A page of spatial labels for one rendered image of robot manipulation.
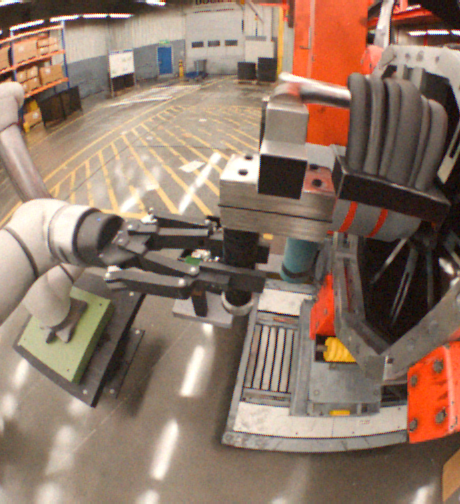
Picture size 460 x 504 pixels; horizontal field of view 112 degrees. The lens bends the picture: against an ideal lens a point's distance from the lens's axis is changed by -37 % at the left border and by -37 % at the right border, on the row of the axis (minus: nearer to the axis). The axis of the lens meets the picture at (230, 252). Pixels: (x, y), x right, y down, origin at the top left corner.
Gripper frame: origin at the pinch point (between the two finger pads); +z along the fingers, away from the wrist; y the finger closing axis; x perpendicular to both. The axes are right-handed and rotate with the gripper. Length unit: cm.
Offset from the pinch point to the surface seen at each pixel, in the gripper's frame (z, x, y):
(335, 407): 40, -68, 4
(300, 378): 24, -68, -7
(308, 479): 39, -83, 36
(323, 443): 39, -75, 19
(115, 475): -37, -83, 55
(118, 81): -616, -27, -818
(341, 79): 20, 18, -60
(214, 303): -8.7, -38.1, -16.2
